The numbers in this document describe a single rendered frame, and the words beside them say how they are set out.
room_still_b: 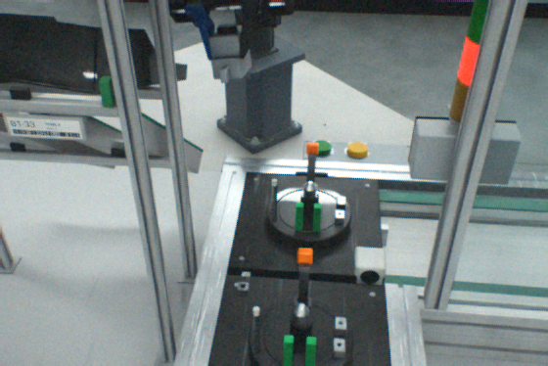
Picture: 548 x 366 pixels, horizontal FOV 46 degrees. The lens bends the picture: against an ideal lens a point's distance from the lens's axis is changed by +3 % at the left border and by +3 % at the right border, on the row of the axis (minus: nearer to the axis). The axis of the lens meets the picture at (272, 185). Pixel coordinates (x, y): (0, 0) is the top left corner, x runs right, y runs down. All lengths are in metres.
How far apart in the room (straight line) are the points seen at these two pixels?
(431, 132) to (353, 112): 0.76
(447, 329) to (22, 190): 0.86
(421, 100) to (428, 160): 2.50
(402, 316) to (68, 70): 0.56
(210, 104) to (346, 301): 0.78
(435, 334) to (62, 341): 0.57
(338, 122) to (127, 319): 0.70
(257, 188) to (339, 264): 0.23
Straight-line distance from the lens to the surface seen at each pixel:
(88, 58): 0.77
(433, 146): 0.82
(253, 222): 1.06
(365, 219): 1.08
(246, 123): 1.39
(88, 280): 1.17
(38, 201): 1.36
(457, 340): 1.03
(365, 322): 0.93
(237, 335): 0.91
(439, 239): 0.88
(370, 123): 1.52
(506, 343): 1.04
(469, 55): 0.76
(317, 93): 1.62
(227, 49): 0.94
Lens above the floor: 1.68
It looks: 39 degrees down
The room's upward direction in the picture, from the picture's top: straight up
